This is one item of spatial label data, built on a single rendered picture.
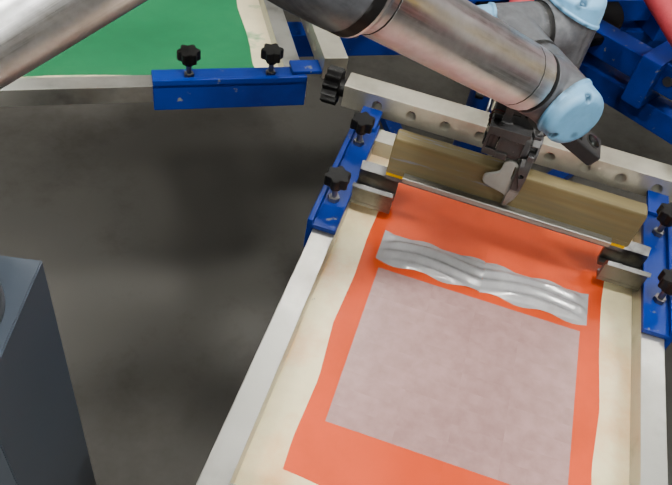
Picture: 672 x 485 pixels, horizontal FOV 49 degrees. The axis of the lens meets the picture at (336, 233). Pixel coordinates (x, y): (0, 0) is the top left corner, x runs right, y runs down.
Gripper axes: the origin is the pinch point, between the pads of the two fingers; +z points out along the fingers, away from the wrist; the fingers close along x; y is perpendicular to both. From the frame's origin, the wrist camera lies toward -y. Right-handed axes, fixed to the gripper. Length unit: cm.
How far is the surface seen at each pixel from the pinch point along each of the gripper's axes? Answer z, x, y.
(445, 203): 13.5, -7.6, 9.0
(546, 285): 12.8, 5.2, -10.9
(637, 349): 11.0, 14.2, -25.6
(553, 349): 13.4, 17.5, -13.4
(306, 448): 14, 47, 18
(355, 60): 109, -187, 61
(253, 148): 109, -111, 80
